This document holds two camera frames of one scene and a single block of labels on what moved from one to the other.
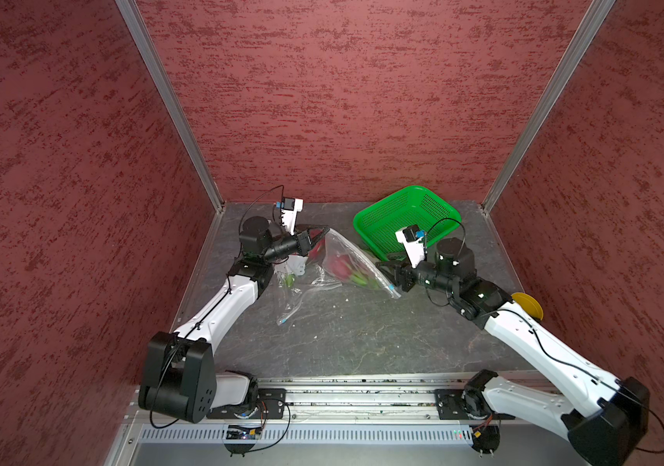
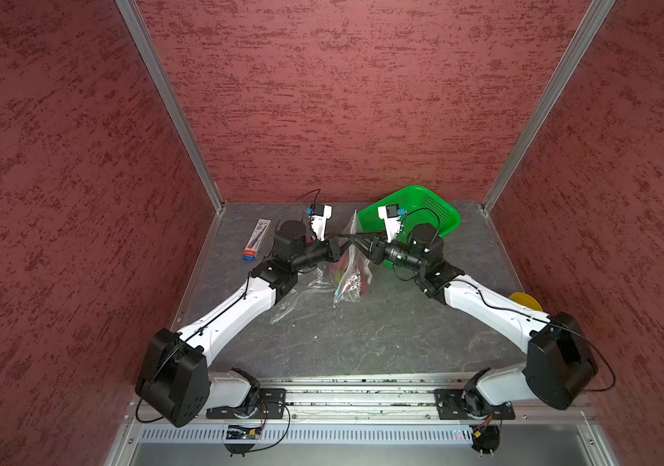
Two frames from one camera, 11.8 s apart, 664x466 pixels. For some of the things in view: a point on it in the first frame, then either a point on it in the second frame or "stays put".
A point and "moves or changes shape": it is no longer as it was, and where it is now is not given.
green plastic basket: x=415 y=207 stays put
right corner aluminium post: x=598 y=13 stays put
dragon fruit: x=340 y=265 → x=354 y=285
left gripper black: x=305 y=241 → x=333 y=248
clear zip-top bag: x=334 y=251 moves or changes shape
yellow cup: x=528 y=304 stays put
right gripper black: x=399 y=273 → x=378 y=246
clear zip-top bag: x=294 y=277 stays put
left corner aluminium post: x=173 y=100 stays put
